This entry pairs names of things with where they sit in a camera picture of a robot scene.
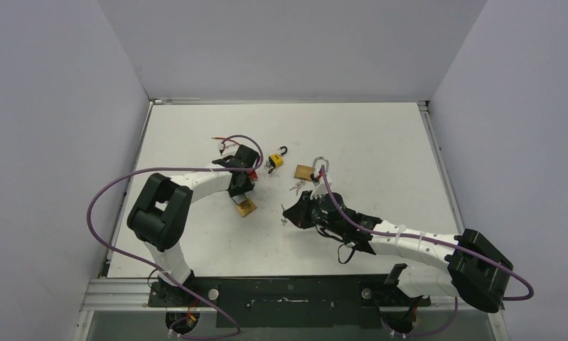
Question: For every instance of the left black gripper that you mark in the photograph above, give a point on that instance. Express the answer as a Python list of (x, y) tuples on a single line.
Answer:
[(247, 187)]

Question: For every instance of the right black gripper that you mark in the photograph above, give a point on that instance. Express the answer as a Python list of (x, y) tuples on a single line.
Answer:
[(305, 212)]

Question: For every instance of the red cable lock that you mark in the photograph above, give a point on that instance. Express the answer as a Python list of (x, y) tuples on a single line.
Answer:
[(253, 175)]

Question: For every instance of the brass padlock long shackle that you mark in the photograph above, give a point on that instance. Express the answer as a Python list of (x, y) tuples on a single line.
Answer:
[(244, 205)]

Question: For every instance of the keys of yellow padlock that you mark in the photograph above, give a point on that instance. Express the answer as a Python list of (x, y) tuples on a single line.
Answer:
[(269, 168)]

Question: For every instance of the yellow black padlock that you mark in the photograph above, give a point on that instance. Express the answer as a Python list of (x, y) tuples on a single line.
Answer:
[(276, 159)]

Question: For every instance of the brass padlock short shackle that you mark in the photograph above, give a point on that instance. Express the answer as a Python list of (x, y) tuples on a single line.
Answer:
[(311, 173)]

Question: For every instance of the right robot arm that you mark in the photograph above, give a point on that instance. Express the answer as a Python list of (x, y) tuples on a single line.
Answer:
[(463, 265)]

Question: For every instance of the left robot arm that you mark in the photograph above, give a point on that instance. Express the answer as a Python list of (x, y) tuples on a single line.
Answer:
[(159, 215)]

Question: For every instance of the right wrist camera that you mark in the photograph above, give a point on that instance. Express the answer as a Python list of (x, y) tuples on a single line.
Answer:
[(322, 186)]

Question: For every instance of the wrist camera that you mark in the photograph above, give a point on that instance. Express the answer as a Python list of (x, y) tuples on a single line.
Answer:
[(223, 146), (322, 186)]

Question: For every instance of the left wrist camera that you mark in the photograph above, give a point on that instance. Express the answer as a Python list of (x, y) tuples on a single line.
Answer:
[(223, 146)]

